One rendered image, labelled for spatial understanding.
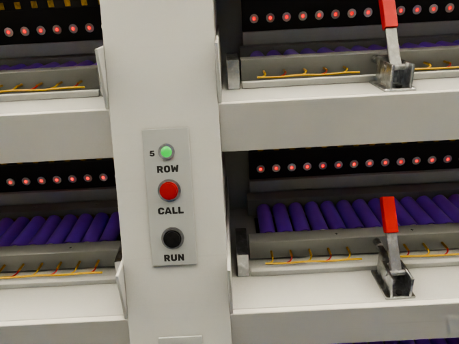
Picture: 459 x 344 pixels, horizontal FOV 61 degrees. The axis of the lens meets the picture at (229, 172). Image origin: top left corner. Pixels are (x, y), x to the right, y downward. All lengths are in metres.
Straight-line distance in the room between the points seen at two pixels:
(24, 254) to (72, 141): 0.16
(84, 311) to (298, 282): 0.21
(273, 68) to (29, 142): 0.24
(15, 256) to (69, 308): 0.10
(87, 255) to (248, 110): 0.24
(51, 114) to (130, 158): 0.08
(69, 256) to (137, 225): 0.12
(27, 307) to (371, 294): 0.33
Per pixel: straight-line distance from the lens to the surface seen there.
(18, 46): 0.58
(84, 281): 0.44
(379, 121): 0.37
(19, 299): 0.46
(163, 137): 0.34
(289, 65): 0.41
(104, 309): 0.41
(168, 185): 0.34
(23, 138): 0.39
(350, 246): 0.44
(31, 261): 0.48
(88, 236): 0.48
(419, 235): 0.46
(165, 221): 0.35
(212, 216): 0.35
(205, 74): 0.34
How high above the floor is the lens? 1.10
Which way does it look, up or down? 7 degrees down
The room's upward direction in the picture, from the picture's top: 3 degrees counter-clockwise
